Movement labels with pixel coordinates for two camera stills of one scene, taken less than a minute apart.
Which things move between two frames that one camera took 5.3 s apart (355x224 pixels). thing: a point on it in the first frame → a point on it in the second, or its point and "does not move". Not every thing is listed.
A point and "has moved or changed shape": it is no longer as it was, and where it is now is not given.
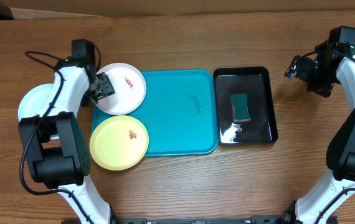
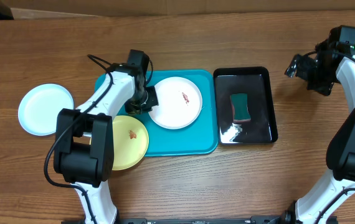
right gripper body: x=304 y=72 does not move
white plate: x=129 y=86 has moved or changed shape
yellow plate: x=119 y=142 does not move
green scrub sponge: x=239 y=104 does not move
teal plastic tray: x=180 y=111 does not move
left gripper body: x=102 y=88 → x=144 y=101
